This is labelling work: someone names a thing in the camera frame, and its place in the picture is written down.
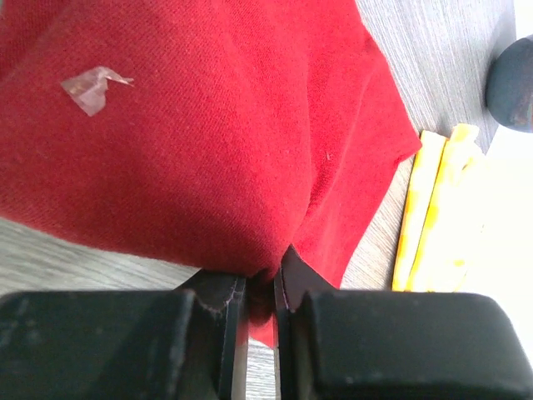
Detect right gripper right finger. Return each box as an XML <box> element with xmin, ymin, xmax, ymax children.
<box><xmin>274</xmin><ymin>248</ymin><xmax>532</xmax><ymax>399</ymax></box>

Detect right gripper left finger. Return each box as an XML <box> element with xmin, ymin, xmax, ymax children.
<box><xmin>1</xmin><ymin>271</ymin><xmax>247</xmax><ymax>399</ymax></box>

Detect orange checkered cloth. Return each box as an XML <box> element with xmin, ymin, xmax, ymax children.
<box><xmin>391</xmin><ymin>123</ymin><xmax>486</xmax><ymax>293</ymax></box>

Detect red t-shirt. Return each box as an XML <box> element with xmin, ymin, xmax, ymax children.
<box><xmin>1</xmin><ymin>1</ymin><xmax>421</xmax><ymax>345</ymax></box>

